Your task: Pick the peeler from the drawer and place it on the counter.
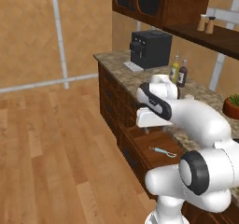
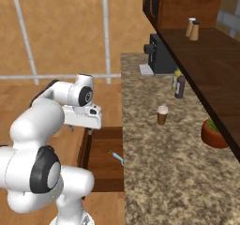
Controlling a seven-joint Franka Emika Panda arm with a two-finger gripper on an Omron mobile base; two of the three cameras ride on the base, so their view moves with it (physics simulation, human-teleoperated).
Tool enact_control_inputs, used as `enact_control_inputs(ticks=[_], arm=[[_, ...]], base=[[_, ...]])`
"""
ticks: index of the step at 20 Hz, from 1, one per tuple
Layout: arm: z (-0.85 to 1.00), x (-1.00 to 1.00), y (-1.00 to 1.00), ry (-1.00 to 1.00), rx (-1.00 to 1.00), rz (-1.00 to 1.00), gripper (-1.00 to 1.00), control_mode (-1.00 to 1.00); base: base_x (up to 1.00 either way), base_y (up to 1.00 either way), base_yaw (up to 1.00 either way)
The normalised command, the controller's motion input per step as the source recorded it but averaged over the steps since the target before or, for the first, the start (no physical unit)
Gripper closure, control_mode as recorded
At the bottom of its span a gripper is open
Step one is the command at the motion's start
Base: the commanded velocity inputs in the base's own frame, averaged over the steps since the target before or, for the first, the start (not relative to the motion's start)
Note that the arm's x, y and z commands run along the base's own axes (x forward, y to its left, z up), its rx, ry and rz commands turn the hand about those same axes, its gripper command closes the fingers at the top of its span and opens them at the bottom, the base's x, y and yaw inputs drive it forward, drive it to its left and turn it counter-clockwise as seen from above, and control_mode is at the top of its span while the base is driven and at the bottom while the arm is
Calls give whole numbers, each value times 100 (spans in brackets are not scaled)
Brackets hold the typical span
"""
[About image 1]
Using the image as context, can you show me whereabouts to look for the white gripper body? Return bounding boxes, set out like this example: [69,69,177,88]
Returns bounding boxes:
[135,106,170,129]

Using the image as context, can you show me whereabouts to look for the dark wood drawer front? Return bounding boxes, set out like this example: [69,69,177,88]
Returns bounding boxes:
[99,100,126,128]
[99,83,126,110]
[124,91,140,114]
[98,63,126,93]

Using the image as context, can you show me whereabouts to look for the open dark wood drawer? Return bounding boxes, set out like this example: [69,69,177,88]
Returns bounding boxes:
[117,124,189,201]

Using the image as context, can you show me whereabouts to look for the light blue peeler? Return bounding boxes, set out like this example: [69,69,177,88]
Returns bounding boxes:
[148,146,178,159]

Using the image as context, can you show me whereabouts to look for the dark wood base cabinet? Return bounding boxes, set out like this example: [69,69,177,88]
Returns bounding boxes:
[97,62,239,224]

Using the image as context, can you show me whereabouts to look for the yellow oil bottle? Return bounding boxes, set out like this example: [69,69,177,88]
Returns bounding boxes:
[169,53,181,84]

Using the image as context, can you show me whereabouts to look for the dark sauce bottle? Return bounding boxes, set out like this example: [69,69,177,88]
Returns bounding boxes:
[176,57,189,89]

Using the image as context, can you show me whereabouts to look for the black coffee machine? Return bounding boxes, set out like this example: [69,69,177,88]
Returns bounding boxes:
[122,29,174,73]

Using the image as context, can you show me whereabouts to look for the green plant in red pot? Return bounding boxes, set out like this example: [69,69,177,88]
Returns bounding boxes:
[222,93,239,120]

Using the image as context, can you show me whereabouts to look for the white-topped wooden shaker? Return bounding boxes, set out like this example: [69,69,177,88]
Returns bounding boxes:
[196,13,208,33]

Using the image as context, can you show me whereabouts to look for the black-topped wooden shaker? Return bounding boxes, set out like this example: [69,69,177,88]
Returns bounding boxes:
[204,16,217,35]

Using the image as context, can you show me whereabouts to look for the dark wood wall shelf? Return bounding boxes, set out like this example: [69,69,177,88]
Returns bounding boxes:
[162,22,239,61]

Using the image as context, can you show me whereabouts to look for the dark wood wall cupboard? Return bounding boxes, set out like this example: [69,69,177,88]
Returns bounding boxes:
[111,0,213,30]

